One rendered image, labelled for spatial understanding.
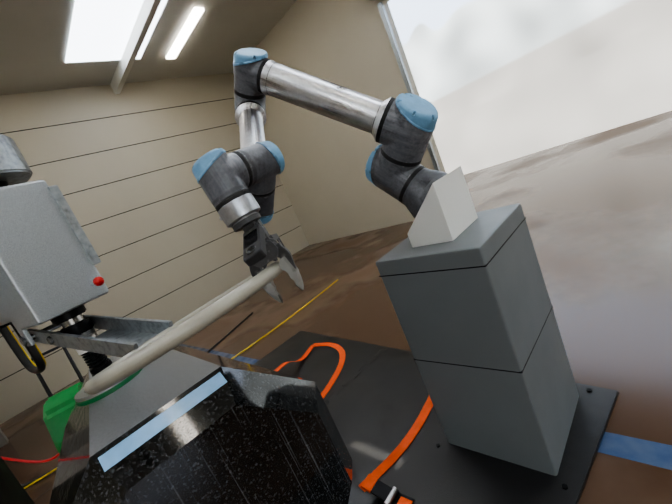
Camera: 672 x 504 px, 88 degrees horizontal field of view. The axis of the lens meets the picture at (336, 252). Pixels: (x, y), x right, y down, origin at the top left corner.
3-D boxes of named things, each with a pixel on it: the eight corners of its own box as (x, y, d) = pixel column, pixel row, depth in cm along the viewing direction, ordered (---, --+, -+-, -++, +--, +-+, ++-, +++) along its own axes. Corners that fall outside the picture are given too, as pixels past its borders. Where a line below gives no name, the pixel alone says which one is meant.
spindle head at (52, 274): (10, 342, 124) (-67, 228, 115) (75, 311, 142) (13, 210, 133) (44, 333, 104) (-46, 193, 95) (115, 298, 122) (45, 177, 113)
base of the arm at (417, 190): (435, 210, 136) (414, 197, 139) (457, 168, 123) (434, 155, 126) (411, 228, 123) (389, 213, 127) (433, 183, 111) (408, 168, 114)
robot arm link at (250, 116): (234, 113, 141) (237, 229, 98) (233, 82, 132) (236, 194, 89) (263, 115, 144) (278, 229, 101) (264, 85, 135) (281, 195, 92)
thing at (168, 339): (61, 412, 78) (53, 401, 78) (219, 304, 118) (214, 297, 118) (149, 371, 50) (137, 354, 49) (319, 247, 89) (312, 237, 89)
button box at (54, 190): (84, 269, 122) (39, 194, 117) (92, 266, 124) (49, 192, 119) (93, 264, 118) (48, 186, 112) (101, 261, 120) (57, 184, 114)
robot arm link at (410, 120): (426, 149, 127) (247, 82, 137) (446, 102, 114) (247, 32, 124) (418, 168, 116) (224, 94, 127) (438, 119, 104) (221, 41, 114)
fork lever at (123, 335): (21, 347, 124) (14, 335, 123) (78, 319, 140) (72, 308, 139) (127, 369, 89) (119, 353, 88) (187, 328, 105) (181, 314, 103)
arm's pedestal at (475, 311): (477, 374, 177) (421, 220, 160) (597, 391, 140) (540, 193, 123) (432, 451, 144) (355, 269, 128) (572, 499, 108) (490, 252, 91)
